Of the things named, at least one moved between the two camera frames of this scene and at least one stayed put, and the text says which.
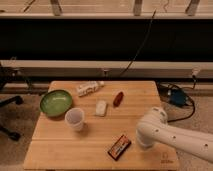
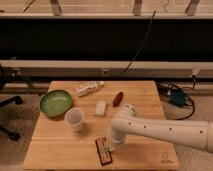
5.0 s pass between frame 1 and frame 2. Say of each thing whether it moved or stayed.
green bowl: stayed
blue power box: stayed
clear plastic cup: stayed
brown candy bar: moved
